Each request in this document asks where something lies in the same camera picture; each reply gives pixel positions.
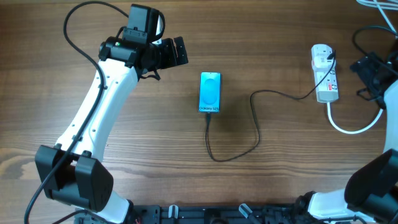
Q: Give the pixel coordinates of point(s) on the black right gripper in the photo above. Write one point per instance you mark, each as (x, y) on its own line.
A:
(364, 66)

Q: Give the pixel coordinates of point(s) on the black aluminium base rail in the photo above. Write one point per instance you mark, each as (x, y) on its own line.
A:
(267, 214)

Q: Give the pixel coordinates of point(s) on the blue screen Galaxy smartphone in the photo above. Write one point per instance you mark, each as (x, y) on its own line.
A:
(210, 92)

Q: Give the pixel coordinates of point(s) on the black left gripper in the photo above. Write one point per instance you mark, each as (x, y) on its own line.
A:
(170, 60)

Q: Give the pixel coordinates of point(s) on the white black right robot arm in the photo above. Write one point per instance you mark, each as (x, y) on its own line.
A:
(370, 195)

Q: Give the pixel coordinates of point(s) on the white power strip socket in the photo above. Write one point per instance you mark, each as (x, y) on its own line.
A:
(323, 65)

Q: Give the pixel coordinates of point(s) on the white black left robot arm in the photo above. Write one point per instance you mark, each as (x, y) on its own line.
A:
(71, 171)

